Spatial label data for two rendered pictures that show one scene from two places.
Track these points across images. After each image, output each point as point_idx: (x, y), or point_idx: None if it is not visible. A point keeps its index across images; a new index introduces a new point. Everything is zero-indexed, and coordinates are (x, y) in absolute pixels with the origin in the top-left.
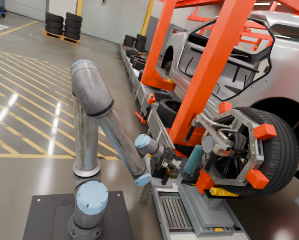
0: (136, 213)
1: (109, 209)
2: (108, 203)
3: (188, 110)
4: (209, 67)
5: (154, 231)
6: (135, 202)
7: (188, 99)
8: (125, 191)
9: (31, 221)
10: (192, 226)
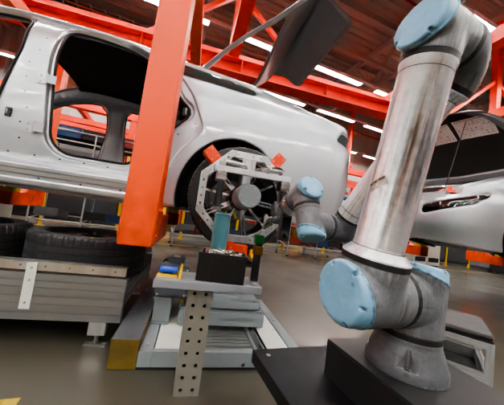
0: (226, 399)
1: (342, 338)
2: (330, 339)
3: (163, 171)
4: (177, 95)
5: (256, 377)
6: (197, 398)
7: (154, 153)
8: None
9: None
10: (243, 330)
